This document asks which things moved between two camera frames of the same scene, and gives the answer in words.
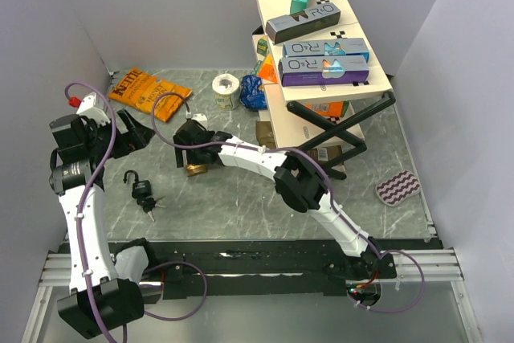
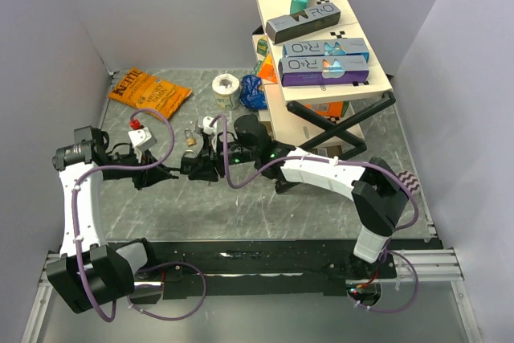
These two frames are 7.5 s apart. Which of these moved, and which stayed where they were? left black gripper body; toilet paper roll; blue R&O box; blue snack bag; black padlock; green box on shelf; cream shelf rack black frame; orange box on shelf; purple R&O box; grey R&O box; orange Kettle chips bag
Moved: left black gripper body; black padlock
Stayed: orange Kettle chips bag; grey R&O box; orange box on shelf; toilet paper roll; cream shelf rack black frame; blue R&O box; purple R&O box; green box on shelf; blue snack bag
